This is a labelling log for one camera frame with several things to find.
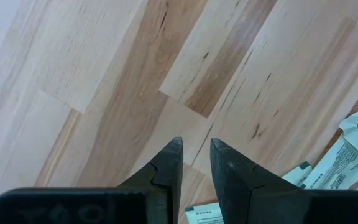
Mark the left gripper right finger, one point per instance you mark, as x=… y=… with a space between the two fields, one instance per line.
x=238 y=186

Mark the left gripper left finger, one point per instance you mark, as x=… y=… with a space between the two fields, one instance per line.
x=166 y=180

